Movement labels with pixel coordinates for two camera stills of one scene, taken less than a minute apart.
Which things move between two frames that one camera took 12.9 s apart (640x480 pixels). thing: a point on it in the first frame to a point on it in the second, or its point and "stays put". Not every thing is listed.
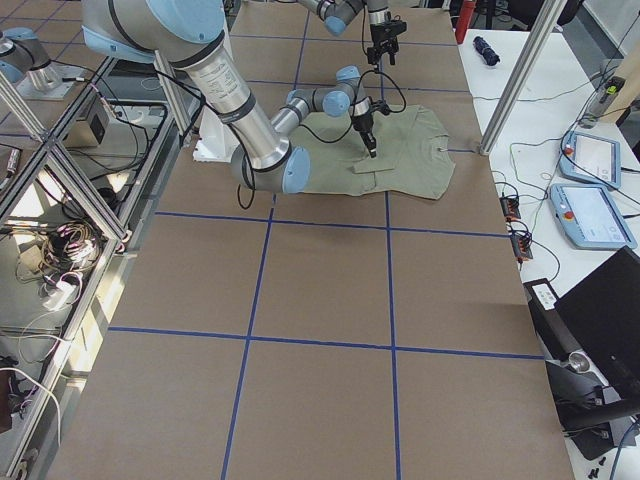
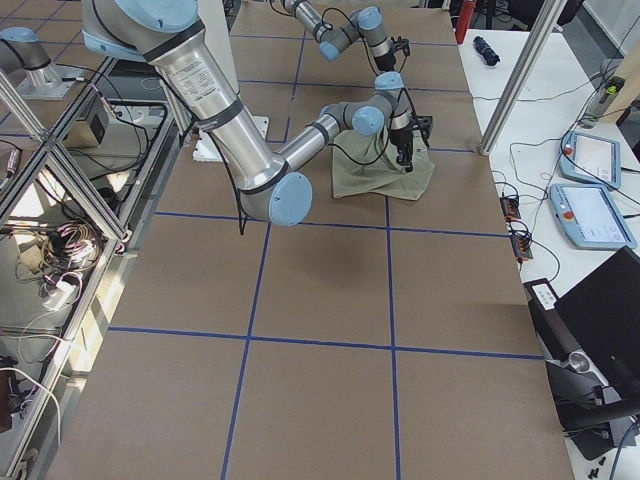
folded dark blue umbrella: [486, 51] stays put
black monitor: [603, 313] stays put
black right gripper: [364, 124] to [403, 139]
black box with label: [555, 340] stays put
